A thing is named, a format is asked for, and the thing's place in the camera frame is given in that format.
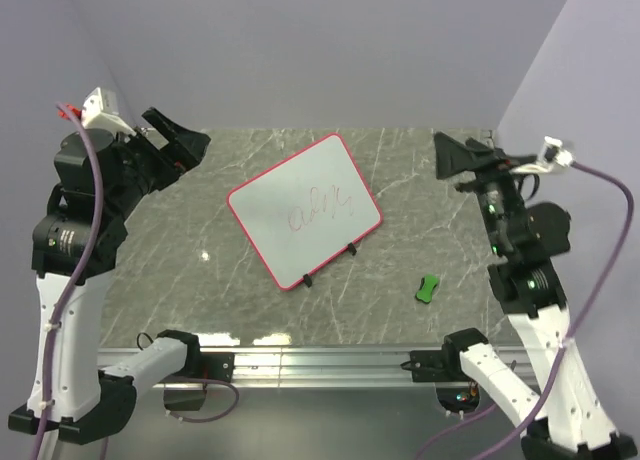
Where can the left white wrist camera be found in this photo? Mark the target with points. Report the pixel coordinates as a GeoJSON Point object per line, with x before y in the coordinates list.
{"type": "Point", "coordinates": [100, 111]}

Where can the green whiteboard eraser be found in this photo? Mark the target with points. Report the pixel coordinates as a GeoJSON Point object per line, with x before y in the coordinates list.
{"type": "Point", "coordinates": [428, 285]}

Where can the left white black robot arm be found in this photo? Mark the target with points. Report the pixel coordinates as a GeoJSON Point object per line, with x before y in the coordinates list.
{"type": "Point", "coordinates": [103, 174]}

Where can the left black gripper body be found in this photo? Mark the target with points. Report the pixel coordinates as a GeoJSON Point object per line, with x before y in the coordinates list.
{"type": "Point", "coordinates": [147, 170]}

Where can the aluminium mounting rail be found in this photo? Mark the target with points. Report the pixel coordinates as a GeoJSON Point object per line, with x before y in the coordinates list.
{"type": "Point", "coordinates": [338, 366]}

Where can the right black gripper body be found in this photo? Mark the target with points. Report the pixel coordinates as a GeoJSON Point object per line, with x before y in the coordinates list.
{"type": "Point", "coordinates": [492, 187]}

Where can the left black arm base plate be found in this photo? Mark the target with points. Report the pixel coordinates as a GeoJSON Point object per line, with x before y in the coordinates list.
{"type": "Point", "coordinates": [212, 365]}

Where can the pink framed whiteboard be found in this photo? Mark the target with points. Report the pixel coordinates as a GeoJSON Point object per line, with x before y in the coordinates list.
{"type": "Point", "coordinates": [301, 213]}

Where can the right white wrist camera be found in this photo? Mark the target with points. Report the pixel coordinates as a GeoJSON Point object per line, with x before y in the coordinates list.
{"type": "Point", "coordinates": [555, 156]}

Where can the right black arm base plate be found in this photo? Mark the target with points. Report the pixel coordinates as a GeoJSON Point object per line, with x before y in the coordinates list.
{"type": "Point", "coordinates": [431, 366]}

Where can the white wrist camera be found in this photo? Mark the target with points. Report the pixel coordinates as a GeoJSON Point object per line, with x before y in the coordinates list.
{"type": "Point", "coordinates": [100, 111]}
{"type": "Point", "coordinates": [555, 156]}

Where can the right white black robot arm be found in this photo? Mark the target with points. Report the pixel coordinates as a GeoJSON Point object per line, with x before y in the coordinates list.
{"type": "Point", "coordinates": [562, 416]}

